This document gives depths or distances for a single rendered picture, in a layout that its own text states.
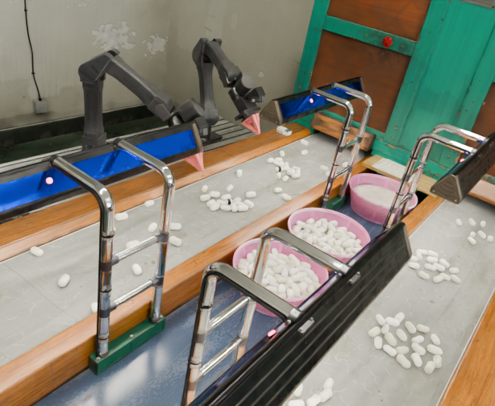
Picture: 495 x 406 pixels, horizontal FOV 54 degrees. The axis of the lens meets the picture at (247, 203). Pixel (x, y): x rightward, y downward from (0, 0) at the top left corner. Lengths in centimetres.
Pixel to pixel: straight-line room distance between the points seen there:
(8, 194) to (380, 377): 86
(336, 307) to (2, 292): 79
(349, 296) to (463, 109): 141
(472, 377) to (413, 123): 119
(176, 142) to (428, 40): 124
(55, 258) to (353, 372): 78
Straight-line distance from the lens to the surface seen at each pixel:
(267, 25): 344
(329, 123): 225
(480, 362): 133
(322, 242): 153
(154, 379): 113
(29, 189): 95
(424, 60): 210
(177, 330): 123
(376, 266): 87
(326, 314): 72
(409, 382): 121
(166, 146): 114
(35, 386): 107
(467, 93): 207
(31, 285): 125
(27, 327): 116
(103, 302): 100
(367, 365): 120
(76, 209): 147
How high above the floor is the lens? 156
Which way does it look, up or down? 30 degrees down
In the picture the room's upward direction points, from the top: 12 degrees clockwise
